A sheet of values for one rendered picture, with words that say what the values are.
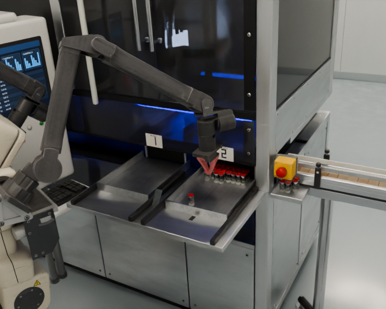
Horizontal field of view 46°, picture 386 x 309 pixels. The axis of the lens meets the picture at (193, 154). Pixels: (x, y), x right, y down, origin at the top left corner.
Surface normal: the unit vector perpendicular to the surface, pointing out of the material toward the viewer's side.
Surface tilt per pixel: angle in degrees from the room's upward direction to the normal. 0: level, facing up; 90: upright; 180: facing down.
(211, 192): 0
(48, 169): 72
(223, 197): 0
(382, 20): 90
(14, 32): 90
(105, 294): 0
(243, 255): 90
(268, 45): 90
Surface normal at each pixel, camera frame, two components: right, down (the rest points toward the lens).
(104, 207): -0.05, -0.90
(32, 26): 0.77, 0.24
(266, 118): -0.48, 0.40
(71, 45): 0.37, 0.08
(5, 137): 0.62, 0.31
